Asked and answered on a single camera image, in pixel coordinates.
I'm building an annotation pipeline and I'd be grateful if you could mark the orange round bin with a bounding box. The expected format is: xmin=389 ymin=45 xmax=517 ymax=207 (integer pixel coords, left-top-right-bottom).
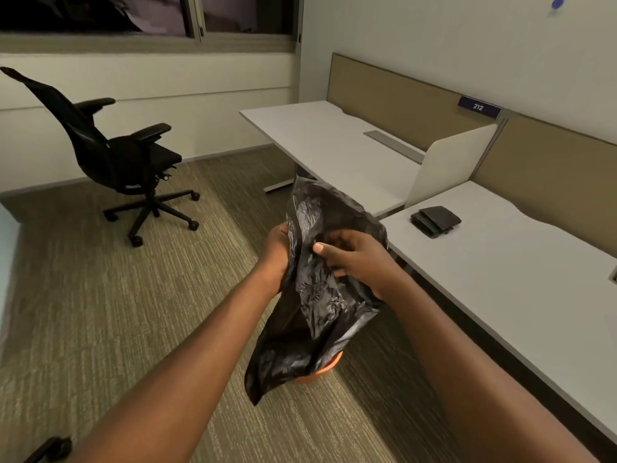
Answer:
xmin=293 ymin=351 xmax=344 ymax=385

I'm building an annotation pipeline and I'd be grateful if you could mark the black office chair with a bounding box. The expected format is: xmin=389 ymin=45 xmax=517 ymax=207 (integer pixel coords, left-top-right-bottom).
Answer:
xmin=0 ymin=66 xmax=201 ymax=248

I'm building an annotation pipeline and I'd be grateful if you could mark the black leather wallet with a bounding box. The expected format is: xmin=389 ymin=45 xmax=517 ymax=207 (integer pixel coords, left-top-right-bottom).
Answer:
xmin=410 ymin=205 xmax=462 ymax=240

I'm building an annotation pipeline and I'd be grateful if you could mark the person's left forearm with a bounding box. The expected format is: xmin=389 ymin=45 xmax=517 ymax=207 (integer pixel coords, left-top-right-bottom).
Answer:
xmin=67 ymin=271 xmax=286 ymax=463

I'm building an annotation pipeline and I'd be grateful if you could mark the window with grey frame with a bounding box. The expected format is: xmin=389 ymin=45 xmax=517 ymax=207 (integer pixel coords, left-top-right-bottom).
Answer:
xmin=0 ymin=0 xmax=303 ymax=54

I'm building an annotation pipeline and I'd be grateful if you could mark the white desk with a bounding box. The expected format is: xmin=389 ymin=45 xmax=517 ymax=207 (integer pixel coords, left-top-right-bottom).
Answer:
xmin=379 ymin=180 xmax=617 ymax=445
xmin=239 ymin=100 xmax=426 ymax=219

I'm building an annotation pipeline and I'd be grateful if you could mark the person's right forearm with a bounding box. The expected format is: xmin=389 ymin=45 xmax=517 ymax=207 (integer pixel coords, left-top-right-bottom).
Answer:
xmin=385 ymin=277 xmax=599 ymax=463

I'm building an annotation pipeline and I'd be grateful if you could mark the person's left hand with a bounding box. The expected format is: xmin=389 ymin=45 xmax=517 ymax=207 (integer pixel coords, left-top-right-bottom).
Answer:
xmin=258 ymin=222 xmax=292 ymax=293

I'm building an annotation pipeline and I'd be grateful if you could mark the white desk divider panel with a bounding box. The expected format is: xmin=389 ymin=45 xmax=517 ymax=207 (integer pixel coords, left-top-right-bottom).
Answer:
xmin=403 ymin=123 xmax=498 ymax=209

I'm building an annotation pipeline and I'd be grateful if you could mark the beige partition panel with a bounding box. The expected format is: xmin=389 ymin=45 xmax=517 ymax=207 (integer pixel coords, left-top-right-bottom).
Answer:
xmin=472 ymin=113 xmax=617 ymax=259
xmin=326 ymin=53 xmax=503 ymax=153

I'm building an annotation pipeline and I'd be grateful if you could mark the blue desk number sign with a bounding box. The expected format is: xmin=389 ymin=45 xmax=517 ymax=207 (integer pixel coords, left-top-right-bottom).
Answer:
xmin=456 ymin=95 xmax=503 ymax=120

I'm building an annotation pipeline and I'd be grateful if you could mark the black plastic garbage bag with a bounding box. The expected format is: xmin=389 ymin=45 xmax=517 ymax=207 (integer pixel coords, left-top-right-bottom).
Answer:
xmin=244 ymin=176 xmax=389 ymax=406

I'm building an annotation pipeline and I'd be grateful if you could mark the grey cable tray cover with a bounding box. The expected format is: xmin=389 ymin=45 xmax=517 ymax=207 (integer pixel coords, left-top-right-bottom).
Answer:
xmin=362 ymin=130 xmax=426 ymax=165

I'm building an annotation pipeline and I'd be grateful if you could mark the black object on floor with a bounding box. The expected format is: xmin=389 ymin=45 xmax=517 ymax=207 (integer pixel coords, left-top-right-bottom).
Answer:
xmin=22 ymin=436 xmax=73 ymax=463

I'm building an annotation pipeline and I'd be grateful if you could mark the person's right hand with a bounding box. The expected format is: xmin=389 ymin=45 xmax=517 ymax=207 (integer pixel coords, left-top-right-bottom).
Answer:
xmin=313 ymin=230 xmax=404 ymax=300

